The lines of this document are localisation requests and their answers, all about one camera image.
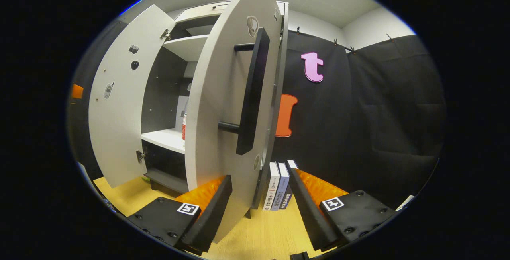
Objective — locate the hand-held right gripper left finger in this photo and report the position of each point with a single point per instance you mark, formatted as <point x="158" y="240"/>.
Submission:
<point x="209" y="216"/>

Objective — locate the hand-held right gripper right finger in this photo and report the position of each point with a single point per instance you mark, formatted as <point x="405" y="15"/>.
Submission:
<point x="310" y="212"/>

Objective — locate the clear red label water bottle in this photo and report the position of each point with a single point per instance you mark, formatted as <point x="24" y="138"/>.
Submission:
<point x="184" y="126"/>

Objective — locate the white cabinet door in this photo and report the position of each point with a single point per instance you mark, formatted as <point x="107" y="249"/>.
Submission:
<point x="119" y="124"/>
<point x="215" y="92"/>

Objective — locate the dark navy book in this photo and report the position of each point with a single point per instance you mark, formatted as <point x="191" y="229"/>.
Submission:
<point x="287" y="198"/>

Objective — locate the pale grey book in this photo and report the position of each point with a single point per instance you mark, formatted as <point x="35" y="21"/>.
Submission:
<point x="281" y="188"/>

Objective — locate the small green pink object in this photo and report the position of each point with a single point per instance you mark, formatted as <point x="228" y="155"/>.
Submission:
<point x="145" y="177"/>

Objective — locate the black backdrop cloth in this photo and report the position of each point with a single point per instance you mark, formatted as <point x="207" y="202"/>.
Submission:
<point x="378" y="112"/>

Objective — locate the white cabinet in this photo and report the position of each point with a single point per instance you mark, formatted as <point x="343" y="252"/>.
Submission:
<point x="163" y="92"/>

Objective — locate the white cabinet drawer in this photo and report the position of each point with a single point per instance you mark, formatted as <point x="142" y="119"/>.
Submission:
<point x="195" y="13"/>

